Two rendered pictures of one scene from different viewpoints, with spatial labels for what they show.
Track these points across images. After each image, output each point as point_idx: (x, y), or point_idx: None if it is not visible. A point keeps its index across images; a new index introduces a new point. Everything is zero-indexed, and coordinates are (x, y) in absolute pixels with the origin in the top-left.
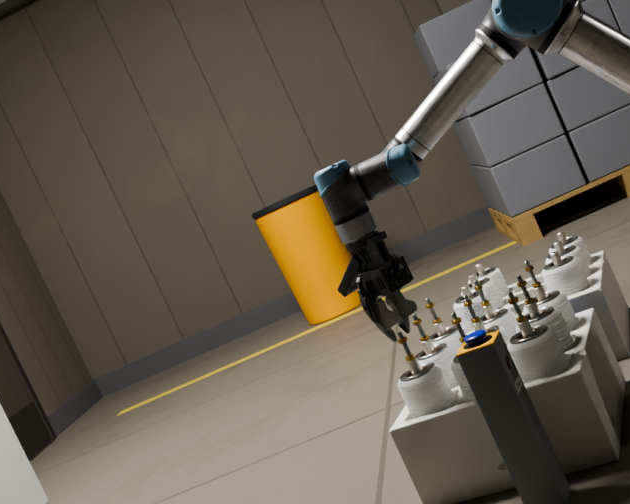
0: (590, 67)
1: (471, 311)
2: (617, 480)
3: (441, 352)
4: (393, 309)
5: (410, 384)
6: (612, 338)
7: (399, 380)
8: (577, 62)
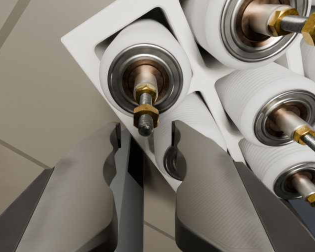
0: None
1: (314, 150)
2: (155, 165)
3: (242, 63)
4: (186, 170)
5: (106, 96)
6: None
7: (115, 53)
8: None
